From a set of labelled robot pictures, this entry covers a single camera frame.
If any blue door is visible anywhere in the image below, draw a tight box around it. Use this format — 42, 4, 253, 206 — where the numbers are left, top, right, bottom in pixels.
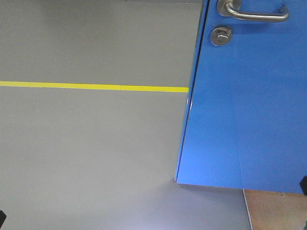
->
175, 0, 307, 193

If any silver door lever handle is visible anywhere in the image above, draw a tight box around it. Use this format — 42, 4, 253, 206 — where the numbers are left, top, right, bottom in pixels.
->
216, 0, 290, 23

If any plywood door platform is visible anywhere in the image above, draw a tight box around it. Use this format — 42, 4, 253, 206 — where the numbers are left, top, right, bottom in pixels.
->
243, 190, 307, 230

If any silver thumb turn lock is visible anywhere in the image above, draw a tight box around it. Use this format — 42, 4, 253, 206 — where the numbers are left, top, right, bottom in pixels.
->
210, 26, 233, 46

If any black robot part right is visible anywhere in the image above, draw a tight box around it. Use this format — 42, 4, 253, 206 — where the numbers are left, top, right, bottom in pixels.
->
299, 175, 307, 196

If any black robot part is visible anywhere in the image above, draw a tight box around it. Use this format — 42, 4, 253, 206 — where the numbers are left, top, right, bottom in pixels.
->
299, 175, 307, 196
0, 210, 7, 228

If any black robot part left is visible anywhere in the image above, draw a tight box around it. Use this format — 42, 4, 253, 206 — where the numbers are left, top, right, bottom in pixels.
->
0, 210, 7, 228

